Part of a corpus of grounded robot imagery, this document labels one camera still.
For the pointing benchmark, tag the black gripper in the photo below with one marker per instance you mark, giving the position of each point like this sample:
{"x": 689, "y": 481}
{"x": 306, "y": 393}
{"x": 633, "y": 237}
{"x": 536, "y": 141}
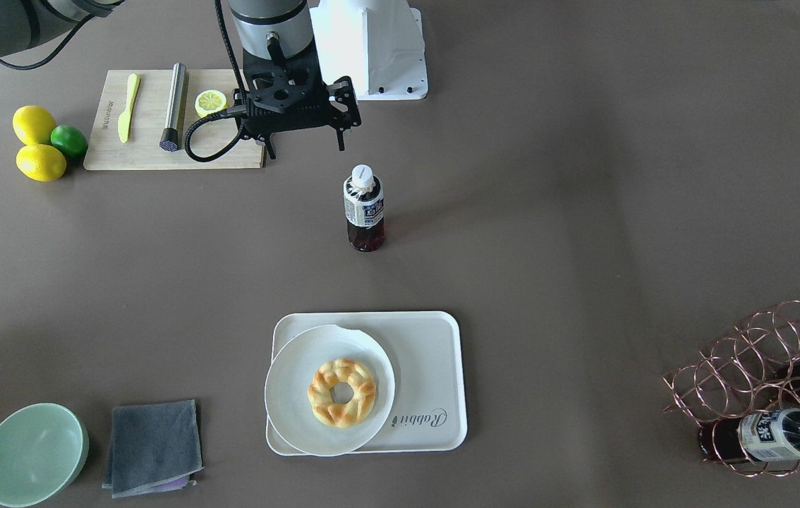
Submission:
{"x": 344, "y": 98}

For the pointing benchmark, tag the tea bottle white cap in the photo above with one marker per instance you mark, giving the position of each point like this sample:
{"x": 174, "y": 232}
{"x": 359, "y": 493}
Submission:
{"x": 363, "y": 199}

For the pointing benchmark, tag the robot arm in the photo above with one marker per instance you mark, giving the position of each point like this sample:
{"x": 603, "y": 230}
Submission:
{"x": 275, "y": 30}

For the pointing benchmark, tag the cream rectangular serving tray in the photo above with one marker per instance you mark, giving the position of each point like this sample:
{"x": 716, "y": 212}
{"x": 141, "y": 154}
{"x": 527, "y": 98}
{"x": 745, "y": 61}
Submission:
{"x": 429, "y": 408}

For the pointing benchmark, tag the lemon half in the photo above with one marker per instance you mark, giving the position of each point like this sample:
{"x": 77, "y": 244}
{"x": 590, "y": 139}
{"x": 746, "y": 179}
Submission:
{"x": 210, "y": 102}

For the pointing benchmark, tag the steel muddler black tip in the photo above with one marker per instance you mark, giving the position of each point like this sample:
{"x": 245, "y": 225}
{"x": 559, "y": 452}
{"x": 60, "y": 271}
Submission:
{"x": 170, "y": 138}

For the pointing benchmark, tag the bamboo cutting board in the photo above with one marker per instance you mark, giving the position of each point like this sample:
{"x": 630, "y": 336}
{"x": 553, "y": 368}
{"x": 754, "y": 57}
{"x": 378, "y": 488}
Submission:
{"x": 142, "y": 151}

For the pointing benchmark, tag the yellow plastic knife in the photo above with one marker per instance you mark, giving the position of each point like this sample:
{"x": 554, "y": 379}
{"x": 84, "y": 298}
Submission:
{"x": 124, "y": 121}

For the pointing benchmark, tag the green lime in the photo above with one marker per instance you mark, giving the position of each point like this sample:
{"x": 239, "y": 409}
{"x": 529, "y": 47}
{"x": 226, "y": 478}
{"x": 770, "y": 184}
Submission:
{"x": 69, "y": 141}

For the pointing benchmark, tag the white round plate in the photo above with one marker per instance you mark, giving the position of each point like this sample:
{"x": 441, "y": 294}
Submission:
{"x": 291, "y": 373}

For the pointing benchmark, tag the whole lemon lower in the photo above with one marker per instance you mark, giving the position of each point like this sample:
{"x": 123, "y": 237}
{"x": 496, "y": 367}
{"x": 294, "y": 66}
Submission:
{"x": 41, "y": 162}

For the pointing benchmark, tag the whole lemon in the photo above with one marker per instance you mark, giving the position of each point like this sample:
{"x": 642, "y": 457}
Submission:
{"x": 41, "y": 162}
{"x": 33, "y": 125}

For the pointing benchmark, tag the whole lemon upper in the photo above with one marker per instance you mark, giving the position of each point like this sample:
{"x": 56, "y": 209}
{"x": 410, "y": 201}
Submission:
{"x": 33, "y": 125}

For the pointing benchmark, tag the grey folded cloth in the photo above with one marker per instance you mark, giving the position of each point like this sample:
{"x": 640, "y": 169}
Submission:
{"x": 153, "y": 448}

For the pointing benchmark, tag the mint green bowl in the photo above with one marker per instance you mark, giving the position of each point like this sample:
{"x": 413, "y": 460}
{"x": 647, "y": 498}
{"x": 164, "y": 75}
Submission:
{"x": 43, "y": 447}

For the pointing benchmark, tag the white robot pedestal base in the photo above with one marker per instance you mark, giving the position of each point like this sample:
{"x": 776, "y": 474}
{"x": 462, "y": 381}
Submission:
{"x": 379, "y": 44}

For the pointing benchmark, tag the braided ring pastry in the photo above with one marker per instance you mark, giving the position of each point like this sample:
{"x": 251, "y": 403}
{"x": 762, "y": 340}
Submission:
{"x": 342, "y": 393}

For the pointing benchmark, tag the copper wire bottle rack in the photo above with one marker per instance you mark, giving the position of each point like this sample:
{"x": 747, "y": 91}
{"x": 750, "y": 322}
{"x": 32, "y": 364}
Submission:
{"x": 733, "y": 376}

